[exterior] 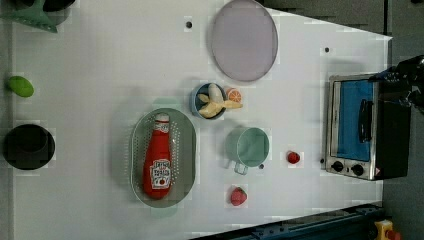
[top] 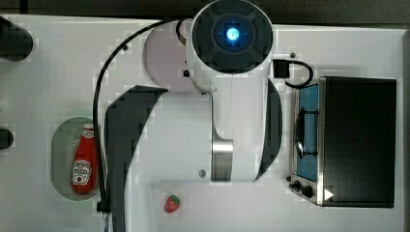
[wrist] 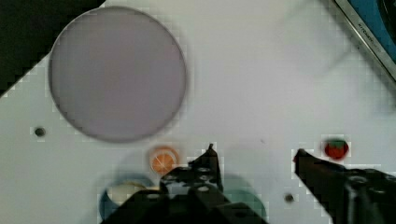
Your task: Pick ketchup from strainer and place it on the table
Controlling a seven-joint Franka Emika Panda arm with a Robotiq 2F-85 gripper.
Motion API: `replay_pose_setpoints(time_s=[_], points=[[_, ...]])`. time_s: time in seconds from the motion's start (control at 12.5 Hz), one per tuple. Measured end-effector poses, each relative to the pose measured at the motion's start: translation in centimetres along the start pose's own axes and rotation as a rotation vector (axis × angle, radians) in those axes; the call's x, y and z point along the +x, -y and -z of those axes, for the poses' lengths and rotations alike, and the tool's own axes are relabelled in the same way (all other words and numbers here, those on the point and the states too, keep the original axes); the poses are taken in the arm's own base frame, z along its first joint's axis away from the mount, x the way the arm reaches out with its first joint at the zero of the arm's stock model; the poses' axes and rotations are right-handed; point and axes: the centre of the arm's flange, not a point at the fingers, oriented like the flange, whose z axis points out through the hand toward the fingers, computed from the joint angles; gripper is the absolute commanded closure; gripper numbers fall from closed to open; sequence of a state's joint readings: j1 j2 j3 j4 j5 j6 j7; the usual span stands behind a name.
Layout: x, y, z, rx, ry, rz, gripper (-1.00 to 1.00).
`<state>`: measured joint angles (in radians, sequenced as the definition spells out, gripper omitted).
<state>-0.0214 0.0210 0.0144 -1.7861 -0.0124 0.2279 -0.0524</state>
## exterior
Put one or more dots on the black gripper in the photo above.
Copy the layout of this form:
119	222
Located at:
402	84

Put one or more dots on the red plush ketchup bottle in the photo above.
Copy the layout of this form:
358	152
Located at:
157	165

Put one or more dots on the green oval strainer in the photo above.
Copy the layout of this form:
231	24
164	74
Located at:
182	142

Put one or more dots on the silver toaster oven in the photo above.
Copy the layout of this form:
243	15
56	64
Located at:
367	135

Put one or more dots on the small red strawberry toy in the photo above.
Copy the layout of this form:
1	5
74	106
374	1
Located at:
293	157

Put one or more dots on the yellow red clamp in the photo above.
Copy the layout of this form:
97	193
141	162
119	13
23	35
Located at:
385	231

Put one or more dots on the lilac round plate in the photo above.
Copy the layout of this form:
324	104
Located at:
244	40

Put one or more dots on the orange slice toy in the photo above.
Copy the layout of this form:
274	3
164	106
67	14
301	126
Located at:
234	95

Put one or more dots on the peeled toy banana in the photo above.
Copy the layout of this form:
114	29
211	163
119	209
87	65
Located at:
214	102

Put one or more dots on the large red strawberry toy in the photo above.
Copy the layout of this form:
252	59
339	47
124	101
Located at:
238	196

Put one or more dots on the blue bowl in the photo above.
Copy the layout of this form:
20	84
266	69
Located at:
196	104

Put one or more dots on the black cup with green funnel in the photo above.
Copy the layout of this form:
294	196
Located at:
45	15

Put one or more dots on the green marker pen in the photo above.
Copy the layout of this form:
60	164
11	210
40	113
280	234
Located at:
21	86

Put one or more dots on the blue metal frame rail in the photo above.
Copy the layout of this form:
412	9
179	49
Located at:
353	223

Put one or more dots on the green cup with handle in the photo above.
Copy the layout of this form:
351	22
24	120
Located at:
248	147

